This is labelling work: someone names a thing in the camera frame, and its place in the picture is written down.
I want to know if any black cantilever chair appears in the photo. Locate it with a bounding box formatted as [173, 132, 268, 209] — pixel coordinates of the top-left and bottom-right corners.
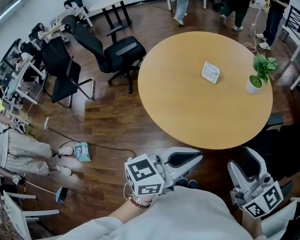
[39, 37, 95, 109]

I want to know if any person's right forearm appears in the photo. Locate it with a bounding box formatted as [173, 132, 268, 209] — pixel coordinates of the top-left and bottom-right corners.
[240, 210, 265, 240]

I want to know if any black wooden rack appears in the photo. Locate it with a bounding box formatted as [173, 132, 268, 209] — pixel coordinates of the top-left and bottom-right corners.
[281, 5, 300, 39]

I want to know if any reclined black office chair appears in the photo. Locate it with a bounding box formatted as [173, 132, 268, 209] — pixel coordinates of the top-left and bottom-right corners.
[62, 15, 147, 95]

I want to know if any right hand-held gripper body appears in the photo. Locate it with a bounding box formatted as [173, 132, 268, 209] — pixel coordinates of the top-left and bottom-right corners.
[229, 173, 285, 219]

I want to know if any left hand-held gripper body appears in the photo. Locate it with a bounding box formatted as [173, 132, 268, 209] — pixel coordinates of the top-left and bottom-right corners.
[124, 153, 181, 197]

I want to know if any green plant in white pot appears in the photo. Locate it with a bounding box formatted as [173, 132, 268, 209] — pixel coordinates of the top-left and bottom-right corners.
[246, 52, 280, 95]

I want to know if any silver wristwatch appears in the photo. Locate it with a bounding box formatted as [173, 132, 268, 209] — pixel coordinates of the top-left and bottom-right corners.
[129, 192, 152, 207]

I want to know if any white office desk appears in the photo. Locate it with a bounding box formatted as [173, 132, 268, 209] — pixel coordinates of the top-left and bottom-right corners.
[38, 8, 76, 44]
[1, 61, 47, 107]

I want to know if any person's left forearm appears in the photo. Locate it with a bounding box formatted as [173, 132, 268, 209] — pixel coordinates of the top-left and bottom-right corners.
[107, 193, 157, 226]

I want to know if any brown bead bracelet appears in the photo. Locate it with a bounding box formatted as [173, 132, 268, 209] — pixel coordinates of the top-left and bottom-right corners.
[128, 196, 151, 209]

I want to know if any person's white shirt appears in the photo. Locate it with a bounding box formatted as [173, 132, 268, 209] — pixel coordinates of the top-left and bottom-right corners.
[62, 185, 253, 240]

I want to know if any teal flat device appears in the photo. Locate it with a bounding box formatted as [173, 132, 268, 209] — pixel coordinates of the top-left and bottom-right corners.
[55, 186, 69, 205]

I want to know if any teal box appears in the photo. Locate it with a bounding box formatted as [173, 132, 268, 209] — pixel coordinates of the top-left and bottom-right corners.
[73, 142, 92, 163]

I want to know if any round wooden table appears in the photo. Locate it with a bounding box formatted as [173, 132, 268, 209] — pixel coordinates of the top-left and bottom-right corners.
[137, 30, 274, 150]

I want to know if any white cable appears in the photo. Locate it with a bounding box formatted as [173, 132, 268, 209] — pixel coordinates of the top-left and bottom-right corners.
[243, 0, 265, 53]

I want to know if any black floor cable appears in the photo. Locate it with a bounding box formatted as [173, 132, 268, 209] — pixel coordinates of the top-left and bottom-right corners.
[48, 127, 136, 160]

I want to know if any white table card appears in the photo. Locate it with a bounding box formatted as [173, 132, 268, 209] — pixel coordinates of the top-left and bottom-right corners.
[201, 60, 221, 85]

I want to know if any round white table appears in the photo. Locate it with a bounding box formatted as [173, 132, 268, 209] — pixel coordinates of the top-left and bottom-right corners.
[89, 0, 134, 31]

